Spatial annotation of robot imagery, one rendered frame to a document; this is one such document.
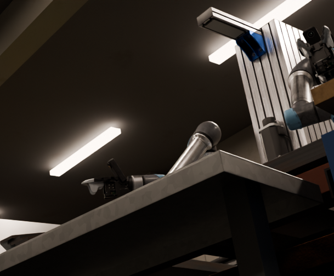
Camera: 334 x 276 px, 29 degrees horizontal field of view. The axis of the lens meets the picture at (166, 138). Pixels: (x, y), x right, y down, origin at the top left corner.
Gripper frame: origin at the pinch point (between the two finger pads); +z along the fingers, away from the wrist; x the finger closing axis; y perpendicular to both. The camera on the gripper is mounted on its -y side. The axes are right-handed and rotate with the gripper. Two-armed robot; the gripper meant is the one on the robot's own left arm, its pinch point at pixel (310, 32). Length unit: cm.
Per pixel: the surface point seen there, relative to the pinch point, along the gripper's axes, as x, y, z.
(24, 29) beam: 169, -190, -145
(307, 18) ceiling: -6, -200, -310
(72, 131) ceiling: 254, -236, -360
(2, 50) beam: 197, -196, -159
